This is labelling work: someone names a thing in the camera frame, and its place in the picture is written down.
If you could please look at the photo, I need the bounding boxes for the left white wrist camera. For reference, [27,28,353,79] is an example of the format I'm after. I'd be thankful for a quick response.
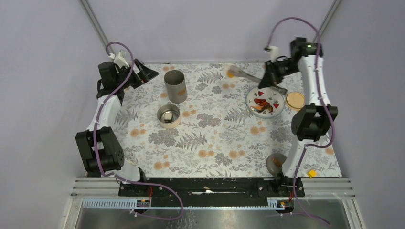
[109,50,130,68]

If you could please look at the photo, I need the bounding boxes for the white patterned plate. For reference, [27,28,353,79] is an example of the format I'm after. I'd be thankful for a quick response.
[245,87,285,119]

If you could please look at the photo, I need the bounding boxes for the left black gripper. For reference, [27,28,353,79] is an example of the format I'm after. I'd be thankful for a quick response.
[115,59,158,90]

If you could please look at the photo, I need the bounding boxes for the red toy bacon pieces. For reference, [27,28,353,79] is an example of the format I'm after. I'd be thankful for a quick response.
[254,98,270,107]

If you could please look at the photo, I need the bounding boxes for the round steel lunch bowl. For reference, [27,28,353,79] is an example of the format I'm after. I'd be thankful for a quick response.
[157,104,181,129]

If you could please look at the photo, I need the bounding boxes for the grey cylindrical lunch container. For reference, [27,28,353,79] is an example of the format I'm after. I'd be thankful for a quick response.
[164,70,187,104]

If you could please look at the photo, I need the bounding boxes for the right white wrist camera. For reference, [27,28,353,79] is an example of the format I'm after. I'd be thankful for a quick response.
[264,45,279,62]

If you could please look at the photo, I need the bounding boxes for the beige round lid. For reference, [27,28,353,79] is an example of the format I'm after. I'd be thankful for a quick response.
[286,92,305,111]

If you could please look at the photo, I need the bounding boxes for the metal food tongs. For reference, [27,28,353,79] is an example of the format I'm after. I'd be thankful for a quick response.
[235,66,288,95]

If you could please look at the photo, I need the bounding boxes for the toy fried egg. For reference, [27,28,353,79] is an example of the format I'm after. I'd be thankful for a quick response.
[224,65,236,79]

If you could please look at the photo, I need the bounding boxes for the small yellow block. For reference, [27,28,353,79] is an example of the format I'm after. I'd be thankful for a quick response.
[307,170,317,178]

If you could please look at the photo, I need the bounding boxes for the floral patterned table mat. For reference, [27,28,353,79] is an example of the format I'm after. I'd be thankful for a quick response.
[114,62,343,179]

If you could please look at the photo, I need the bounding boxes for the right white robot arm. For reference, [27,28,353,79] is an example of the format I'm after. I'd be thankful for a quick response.
[258,37,338,178]

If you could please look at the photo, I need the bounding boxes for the grey lid with wooden knob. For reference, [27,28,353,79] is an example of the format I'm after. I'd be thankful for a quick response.
[266,153,287,176]

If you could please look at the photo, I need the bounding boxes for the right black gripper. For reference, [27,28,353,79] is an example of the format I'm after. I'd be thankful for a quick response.
[257,59,299,90]

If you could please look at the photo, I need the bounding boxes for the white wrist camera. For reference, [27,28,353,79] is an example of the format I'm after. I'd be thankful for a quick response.
[264,45,279,62]
[109,50,130,68]

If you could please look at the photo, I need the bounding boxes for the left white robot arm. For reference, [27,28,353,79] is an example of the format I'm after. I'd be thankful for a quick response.
[75,59,159,196]

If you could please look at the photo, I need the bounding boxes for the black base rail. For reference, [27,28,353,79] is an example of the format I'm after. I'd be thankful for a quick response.
[118,178,305,208]

